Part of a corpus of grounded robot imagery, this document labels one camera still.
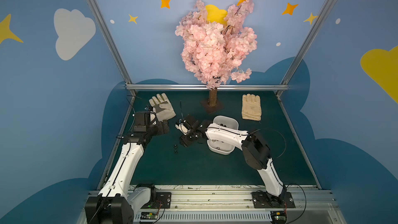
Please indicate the brown tree trunk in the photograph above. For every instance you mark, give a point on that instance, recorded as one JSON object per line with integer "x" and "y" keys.
{"x": 212, "y": 97}

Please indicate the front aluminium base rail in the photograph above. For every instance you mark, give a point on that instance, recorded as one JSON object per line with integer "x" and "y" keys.
{"x": 233, "y": 204}

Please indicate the green circuit board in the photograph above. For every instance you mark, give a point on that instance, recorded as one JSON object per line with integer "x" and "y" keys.
{"x": 149, "y": 216}
{"x": 278, "y": 218}

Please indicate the aluminium frame post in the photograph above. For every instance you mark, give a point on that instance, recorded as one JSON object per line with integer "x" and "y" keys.
{"x": 314, "y": 30}
{"x": 94, "y": 7}

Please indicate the back aluminium frame rail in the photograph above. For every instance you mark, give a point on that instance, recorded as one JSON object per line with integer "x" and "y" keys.
{"x": 166, "y": 87}

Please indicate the green circuit board right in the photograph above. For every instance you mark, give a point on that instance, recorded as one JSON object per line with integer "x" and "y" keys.
{"x": 278, "y": 218}

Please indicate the pink blossom artificial tree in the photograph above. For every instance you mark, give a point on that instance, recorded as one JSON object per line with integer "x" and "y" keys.
{"x": 213, "y": 51}

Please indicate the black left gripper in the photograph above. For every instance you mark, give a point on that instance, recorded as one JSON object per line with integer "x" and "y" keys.
{"x": 163, "y": 126}

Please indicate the white plastic storage box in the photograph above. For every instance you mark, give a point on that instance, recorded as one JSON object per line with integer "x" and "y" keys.
{"x": 218, "y": 142}

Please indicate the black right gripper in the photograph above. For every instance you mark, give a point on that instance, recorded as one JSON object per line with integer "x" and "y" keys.
{"x": 189, "y": 132}

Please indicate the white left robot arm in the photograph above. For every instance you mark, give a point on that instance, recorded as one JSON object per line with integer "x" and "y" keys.
{"x": 113, "y": 204}

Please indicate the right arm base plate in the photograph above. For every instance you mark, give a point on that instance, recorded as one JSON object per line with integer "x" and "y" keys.
{"x": 262, "y": 199}

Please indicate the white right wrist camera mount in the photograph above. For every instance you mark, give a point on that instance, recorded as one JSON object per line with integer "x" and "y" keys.
{"x": 181, "y": 127}

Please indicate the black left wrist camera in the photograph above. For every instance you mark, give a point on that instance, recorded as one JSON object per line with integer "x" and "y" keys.
{"x": 143, "y": 121}

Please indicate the white grey work glove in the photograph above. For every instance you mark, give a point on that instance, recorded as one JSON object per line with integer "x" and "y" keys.
{"x": 162, "y": 107}

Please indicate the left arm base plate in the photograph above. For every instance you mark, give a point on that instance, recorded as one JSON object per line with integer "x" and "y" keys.
{"x": 162, "y": 200}

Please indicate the beige knitted glove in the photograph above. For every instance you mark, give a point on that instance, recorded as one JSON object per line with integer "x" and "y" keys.
{"x": 251, "y": 107}

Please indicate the dark metal tree base plate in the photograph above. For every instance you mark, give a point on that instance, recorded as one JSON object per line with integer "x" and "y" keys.
{"x": 211, "y": 109}

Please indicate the left aluminium frame post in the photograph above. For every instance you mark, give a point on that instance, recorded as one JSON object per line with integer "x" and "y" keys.
{"x": 94, "y": 7}

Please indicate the green circuit board left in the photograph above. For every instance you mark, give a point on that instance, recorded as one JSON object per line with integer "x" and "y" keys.
{"x": 149, "y": 216}

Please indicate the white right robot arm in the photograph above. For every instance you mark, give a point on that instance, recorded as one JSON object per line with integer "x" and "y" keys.
{"x": 256, "y": 154}

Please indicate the right aluminium frame post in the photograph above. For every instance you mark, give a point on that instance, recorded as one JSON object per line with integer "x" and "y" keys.
{"x": 314, "y": 30}

